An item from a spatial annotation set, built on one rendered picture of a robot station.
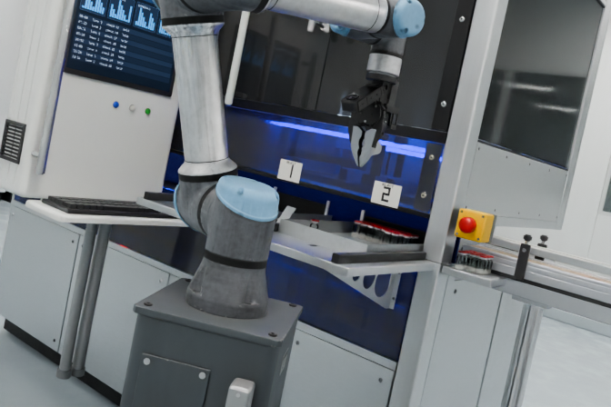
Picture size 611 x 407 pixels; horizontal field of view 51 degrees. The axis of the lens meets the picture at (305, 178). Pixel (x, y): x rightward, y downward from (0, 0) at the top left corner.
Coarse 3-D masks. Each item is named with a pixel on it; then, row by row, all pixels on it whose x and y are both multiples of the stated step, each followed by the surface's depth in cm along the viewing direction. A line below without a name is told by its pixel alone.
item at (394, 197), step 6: (378, 186) 173; (390, 186) 171; (396, 186) 170; (378, 192) 173; (384, 192) 172; (390, 192) 171; (396, 192) 170; (372, 198) 174; (378, 198) 173; (384, 198) 172; (390, 198) 171; (396, 198) 170; (384, 204) 172; (390, 204) 171; (396, 204) 170
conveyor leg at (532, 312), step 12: (516, 300) 161; (528, 300) 159; (528, 312) 161; (540, 312) 161; (528, 324) 161; (516, 336) 163; (528, 336) 161; (516, 348) 162; (528, 348) 161; (516, 360) 162; (528, 360) 161; (516, 372) 162; (528, 372) 162; (516, 384) 162; (504, 396) 164; (516, 396) 162
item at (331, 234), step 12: (288, 228) 158; (300, 228) 156; (312, 228) 153; (324, 228) 175; (336, 228) 180; (348, 228) 185; (312, 240) 153; (324, 240) 151; (336, 240) 149; (348, 240) 147; (360, 240) 174; (348, 252) 147; (360, 252) 145
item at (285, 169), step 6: (282, 162) 194; (288, 162) 193; (294, 162) 192; (282, 168) 194; (288, 168) 193; (294, 168) 191; (300, 168) 190; (282, 174) 194; (288, 174) 192; (294, 174) 191; (300, 174) 190; (288, 180) 192; (294, 180) 191
